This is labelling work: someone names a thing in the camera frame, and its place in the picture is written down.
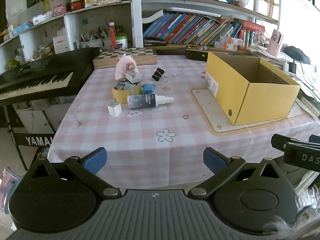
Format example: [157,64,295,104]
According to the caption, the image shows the pink plush toy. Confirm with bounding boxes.
[115,54,138,80]

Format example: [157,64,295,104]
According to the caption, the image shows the pen holder with pens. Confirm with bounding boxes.
[80,25,125,48]

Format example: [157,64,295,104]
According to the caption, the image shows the white box with red label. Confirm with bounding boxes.
[52,35,69,55]

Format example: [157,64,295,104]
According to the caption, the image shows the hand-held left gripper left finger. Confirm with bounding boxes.
[25,147,123,200]

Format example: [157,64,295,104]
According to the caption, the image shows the beige star placemat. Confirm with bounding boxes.
[191,87,310,134]

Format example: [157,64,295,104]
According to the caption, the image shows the red and white jar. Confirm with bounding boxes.
[71,0,84,12]

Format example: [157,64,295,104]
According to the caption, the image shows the blue plastic bag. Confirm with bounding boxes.
[141,82,157,95]

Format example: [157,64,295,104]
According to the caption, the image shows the black rectangular case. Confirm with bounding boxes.
[185,47,209,62]

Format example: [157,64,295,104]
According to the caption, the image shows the yellow cardboard box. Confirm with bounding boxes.
[205,51,301,126]

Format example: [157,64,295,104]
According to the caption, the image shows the white jar with green lid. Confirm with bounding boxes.
[114,35,128,49]

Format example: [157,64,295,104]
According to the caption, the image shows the black rounded object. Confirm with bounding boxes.
[285,45,312,64]

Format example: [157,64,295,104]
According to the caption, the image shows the black keyboard piano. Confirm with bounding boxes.
[0,47,100,105]

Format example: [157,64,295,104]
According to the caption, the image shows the black keyboard stand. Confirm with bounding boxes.
[0,102,55,170]

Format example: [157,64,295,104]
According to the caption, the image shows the white tissue packet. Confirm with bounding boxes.
[32,12,54,25]

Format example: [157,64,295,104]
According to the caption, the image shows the black binder clip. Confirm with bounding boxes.
[151,67,165,81]

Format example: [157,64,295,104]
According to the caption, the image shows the white cabinet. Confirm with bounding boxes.
[14,97,75,135]

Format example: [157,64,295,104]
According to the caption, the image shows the grey furry clothing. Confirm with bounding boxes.
[262,187,320,240]

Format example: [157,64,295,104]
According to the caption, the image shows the wooden chessboard box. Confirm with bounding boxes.
[93,47,157,69]

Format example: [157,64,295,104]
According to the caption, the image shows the green book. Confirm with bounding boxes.
[296,90,320,123]

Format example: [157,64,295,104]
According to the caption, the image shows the red glue bottle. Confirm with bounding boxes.
[109,22,117,48]

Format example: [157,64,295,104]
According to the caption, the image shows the pink card box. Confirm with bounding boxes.
[267,29,284,55]

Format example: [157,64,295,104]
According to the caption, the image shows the red books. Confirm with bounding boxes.
[241,21,265,47]

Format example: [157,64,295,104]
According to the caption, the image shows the yellow tape roll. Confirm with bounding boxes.
[112,79,143,105]

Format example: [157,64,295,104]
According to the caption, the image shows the desktop with pink checked cloth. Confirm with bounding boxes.
[47,47,320,190]

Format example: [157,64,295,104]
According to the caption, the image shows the white bookshelf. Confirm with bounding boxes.
[0,0,283,63]

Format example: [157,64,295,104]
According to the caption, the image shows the white charger plug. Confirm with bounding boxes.
[107,97,122,117]

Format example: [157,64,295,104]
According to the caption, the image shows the small staple box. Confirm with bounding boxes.
[125,72,143,83]

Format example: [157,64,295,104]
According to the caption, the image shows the blue tissue packet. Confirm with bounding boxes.
[12,22,34,36]

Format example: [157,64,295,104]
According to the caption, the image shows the stack of papers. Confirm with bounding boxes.
[250,46,290,68]

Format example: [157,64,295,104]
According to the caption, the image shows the row of leaning books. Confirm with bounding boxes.
[143,12,242,45]

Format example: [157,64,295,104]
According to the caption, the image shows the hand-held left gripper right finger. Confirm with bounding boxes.
[187,147,288,200]

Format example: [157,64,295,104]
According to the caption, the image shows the small orange and white boxes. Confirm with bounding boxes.
[215,35,244,50]

